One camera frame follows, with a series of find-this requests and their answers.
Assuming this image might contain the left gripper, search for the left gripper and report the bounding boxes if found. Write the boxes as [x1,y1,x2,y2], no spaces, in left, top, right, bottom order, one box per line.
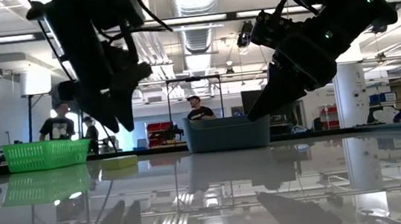
[70,37,159,138]

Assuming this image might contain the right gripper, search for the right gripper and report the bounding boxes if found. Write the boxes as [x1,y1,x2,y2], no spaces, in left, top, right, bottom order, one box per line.
[239,33,343,122]

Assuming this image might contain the black computer monitor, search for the black computer monitor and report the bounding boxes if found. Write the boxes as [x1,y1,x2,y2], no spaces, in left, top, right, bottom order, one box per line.
[241,89,266,116]

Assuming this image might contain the red storage bins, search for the red storage bins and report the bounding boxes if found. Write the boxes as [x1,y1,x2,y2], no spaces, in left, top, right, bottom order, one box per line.
[145,121,176,148]

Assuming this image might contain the red shelf unit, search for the red shelf unit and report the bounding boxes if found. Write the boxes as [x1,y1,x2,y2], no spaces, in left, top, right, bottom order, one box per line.
[318,104,341,130]

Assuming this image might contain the small light green block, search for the small light green block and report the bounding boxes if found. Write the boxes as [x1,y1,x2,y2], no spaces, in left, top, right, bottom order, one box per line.
[100,154,140,172]

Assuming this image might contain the blue plastic bin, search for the blue plastic bin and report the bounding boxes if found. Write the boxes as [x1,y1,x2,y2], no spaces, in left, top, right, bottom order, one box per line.
[181,108,274,156]

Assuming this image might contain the white pillar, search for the white pillar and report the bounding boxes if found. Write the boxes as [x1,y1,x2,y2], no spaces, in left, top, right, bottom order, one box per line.
[330,61,371,131]

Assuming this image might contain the green plastic basket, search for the green plastic basket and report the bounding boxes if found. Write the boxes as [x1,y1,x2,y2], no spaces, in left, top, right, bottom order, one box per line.
[1,136,94,175]

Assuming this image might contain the black table edge rail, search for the black table edge rail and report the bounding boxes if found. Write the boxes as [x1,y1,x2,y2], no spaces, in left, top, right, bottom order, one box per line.
[0,120,401,178]

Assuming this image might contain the black overhead camera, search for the black overhead camera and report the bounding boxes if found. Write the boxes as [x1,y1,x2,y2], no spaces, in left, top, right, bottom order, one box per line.
[234,19,256,48]

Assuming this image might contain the black workstation frame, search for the black workstation frame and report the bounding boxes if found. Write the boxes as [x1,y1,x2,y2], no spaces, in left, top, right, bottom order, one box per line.
[25,88,87,144]

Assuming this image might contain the silver air duct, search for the silver air duct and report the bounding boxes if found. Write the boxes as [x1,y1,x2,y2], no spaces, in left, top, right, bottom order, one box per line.
[169,0,232,99]

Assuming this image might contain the black overhead frame bar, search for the black overhead frame bar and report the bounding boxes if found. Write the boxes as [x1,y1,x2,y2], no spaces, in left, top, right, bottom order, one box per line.
[0,0,401,46]

